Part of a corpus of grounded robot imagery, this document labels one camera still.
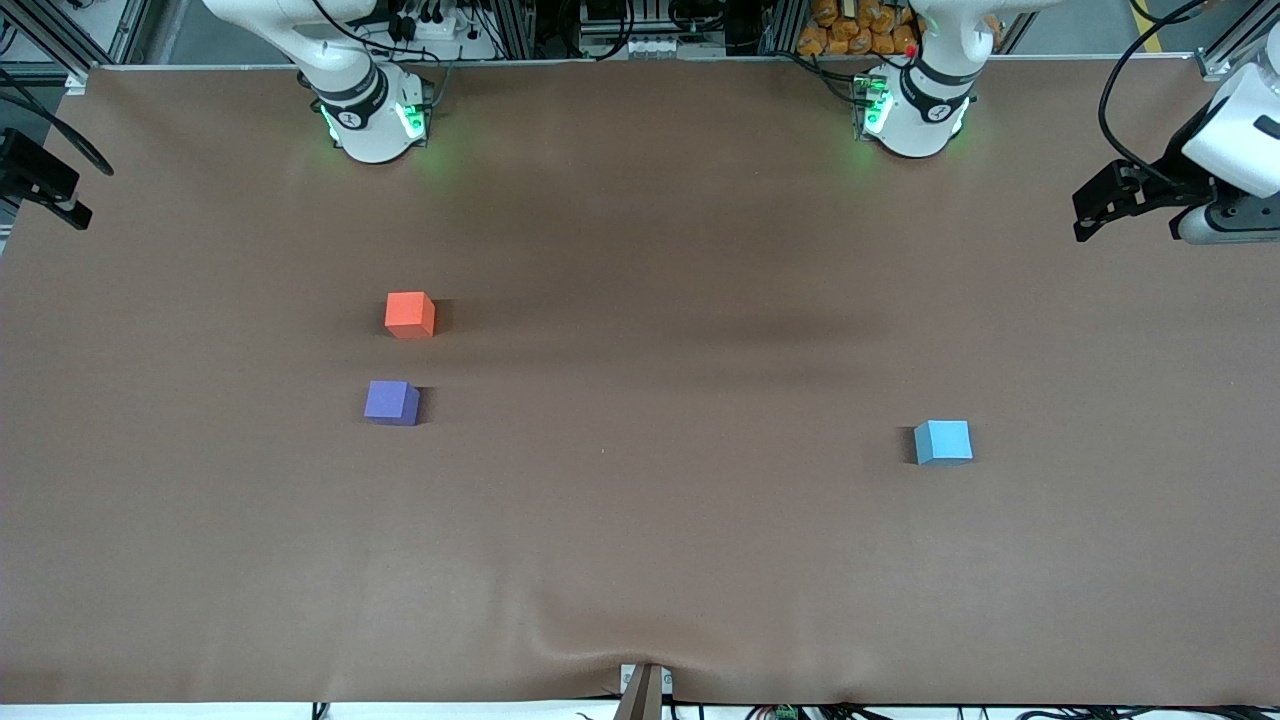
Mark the blue foam block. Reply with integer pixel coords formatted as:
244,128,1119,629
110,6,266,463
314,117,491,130
913,420,973,467

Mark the orange foam block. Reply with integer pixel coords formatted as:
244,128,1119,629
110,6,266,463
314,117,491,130
385,292,437,340

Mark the purple foam block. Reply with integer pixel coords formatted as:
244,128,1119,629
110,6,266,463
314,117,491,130
364,380,421,427

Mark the bag of orange snacks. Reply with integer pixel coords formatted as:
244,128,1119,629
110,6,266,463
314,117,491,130
797,0,922,58

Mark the brown table cloth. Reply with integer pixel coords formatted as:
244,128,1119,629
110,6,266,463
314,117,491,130
0,60,1280,707

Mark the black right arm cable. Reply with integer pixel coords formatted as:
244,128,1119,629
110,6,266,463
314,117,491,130
0,0,441,178

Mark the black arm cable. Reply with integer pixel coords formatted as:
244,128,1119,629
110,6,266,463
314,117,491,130
1098,0,1219,189
0,0,441,178

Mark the aluminium frame post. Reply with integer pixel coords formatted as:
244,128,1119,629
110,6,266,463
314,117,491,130
492,0,537,61
1195,5,1280,81
0,0,151,83
760,0,807,57

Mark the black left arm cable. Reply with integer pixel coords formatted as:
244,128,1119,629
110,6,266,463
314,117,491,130
1098,0,1219,189

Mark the electronics box with cables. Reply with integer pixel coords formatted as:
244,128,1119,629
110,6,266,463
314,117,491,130
578,0,728,59

